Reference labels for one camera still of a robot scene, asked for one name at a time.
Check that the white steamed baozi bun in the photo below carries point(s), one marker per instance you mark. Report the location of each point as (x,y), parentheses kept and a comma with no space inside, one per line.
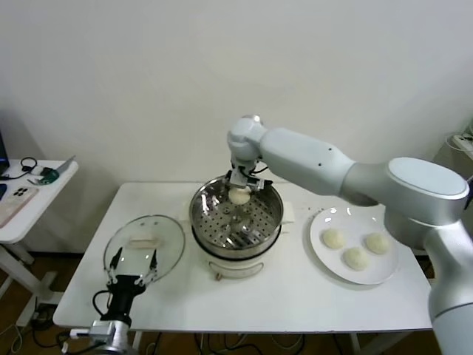
(238,197)
(334,238)
(377,243)
(356,258)

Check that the white round plate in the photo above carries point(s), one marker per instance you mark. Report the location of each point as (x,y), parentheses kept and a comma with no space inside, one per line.
(351,222)

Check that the white side table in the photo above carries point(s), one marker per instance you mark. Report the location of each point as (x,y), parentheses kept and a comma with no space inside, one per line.
(55,185)

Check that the small blue device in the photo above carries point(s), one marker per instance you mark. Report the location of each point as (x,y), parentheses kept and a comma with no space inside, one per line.
(2,190)

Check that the grey side table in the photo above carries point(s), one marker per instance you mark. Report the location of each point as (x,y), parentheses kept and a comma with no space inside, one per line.
(449,155)

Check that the white power strip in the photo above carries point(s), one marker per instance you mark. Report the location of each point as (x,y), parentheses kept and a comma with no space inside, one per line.
(465,138)

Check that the floor power strip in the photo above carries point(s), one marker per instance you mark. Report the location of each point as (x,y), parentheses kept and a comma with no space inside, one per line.
(42,314)

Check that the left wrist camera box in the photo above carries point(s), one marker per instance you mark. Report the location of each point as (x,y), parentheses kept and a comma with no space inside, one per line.
(109,329)

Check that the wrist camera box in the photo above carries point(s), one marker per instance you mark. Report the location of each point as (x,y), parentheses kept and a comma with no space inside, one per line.
(260,183)
(109,329)

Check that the white table leg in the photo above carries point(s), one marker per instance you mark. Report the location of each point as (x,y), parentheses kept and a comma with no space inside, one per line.
(354,344)
(137,344)

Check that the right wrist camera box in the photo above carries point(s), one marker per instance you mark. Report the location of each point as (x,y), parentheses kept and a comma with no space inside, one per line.
(260,183)

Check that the phone in pink case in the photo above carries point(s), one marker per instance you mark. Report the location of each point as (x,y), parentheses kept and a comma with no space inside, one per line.
(20,201)

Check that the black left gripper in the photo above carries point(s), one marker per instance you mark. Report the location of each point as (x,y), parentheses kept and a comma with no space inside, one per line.
(122,286)

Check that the steel perforated steamer basket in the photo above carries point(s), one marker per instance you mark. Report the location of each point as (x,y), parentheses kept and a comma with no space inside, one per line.
(240,229)

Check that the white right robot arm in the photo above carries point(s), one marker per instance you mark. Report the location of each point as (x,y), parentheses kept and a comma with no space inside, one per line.
(303,159)

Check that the white electric cooking pot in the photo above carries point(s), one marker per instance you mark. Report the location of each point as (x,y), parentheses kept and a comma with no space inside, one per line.
(236,268)

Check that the glass pot lid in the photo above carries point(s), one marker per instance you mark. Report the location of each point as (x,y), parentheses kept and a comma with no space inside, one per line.
(162,229)

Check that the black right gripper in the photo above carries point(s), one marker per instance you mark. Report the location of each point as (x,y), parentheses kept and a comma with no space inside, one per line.
(239,178)

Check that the laptop with blue screen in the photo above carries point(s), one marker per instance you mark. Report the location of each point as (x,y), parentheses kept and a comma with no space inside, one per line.
(3,151)

